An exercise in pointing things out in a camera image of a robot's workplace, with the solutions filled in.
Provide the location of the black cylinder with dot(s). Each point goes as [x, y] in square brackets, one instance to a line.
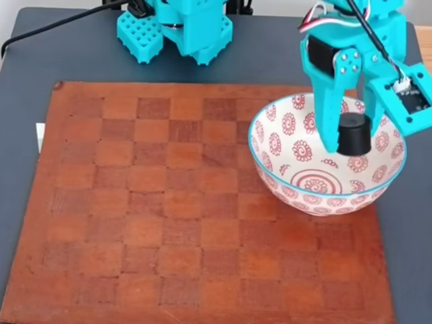
[354, 138]

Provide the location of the white bowl with red flowers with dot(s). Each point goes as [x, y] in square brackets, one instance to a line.
[303, 168]

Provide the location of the brown wooden chessboard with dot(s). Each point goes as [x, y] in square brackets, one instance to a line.
[189, 236]

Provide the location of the white paper piece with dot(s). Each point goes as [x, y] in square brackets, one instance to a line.
[40, 135]

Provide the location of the teal camera mount with board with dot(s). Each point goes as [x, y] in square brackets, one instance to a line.
[416, 118]

